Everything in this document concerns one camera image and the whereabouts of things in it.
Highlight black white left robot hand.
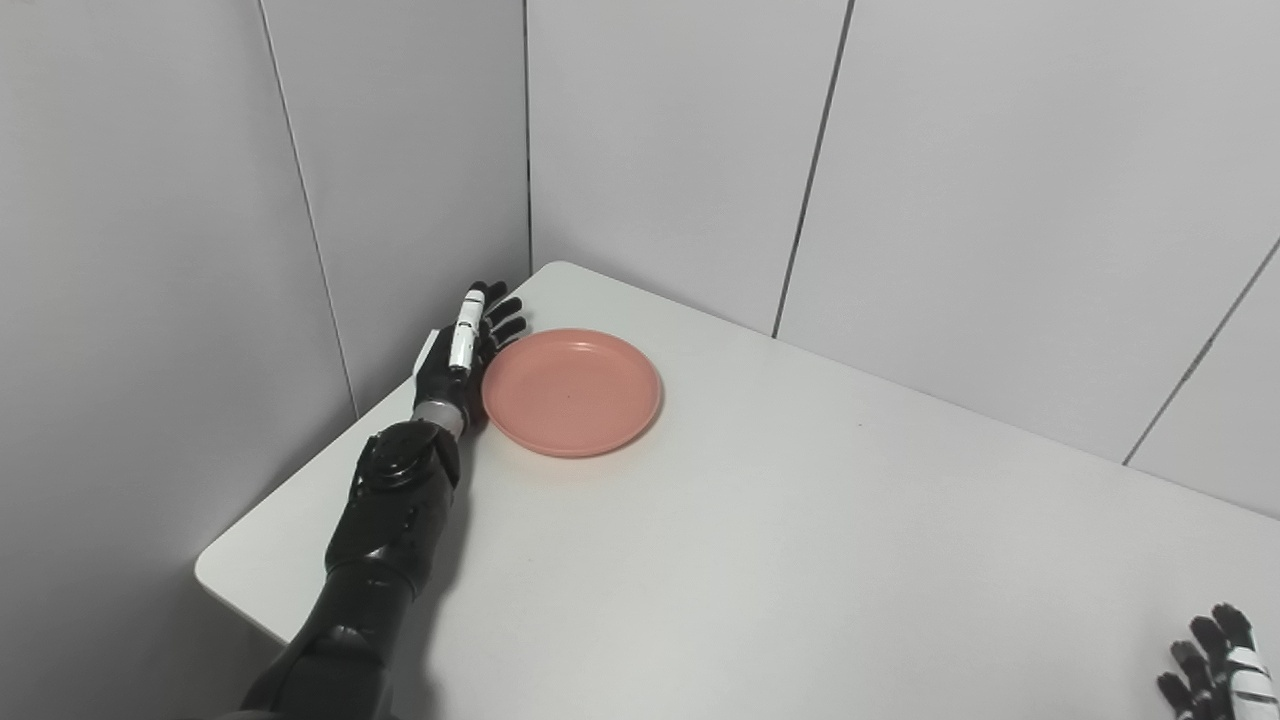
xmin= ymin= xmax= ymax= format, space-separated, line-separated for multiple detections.
xmin=412 ymin=281 xmax=527 ymax=413

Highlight pink round plate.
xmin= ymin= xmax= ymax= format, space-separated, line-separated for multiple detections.
xmin=481 ymin=328 xmax=663 ymax=459

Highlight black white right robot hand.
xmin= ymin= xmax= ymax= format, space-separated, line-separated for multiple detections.
xmin=1157 ymin=603 xmax=1280 ymax=720

